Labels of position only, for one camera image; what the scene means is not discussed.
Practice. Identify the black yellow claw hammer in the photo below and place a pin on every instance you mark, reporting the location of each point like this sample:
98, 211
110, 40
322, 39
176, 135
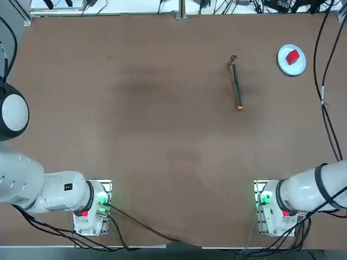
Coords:
236, 84

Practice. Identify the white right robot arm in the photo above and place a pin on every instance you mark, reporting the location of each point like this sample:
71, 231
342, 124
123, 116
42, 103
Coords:
298, 189

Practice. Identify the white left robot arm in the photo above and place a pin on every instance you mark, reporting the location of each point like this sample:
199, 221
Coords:
54, 189

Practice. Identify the pale blue round plate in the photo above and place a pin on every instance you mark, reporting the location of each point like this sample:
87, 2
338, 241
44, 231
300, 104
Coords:
292, 69

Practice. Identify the red wooden cube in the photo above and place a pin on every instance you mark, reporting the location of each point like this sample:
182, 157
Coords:
292, 57

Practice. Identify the black electronics device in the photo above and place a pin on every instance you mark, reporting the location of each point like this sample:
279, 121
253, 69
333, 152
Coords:
276, 4

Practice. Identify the aluminium frame post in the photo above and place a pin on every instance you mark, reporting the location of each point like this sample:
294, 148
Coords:
181, 10

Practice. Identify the aluminium corner post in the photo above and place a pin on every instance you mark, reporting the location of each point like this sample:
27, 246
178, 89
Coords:
342, 17
27, 16

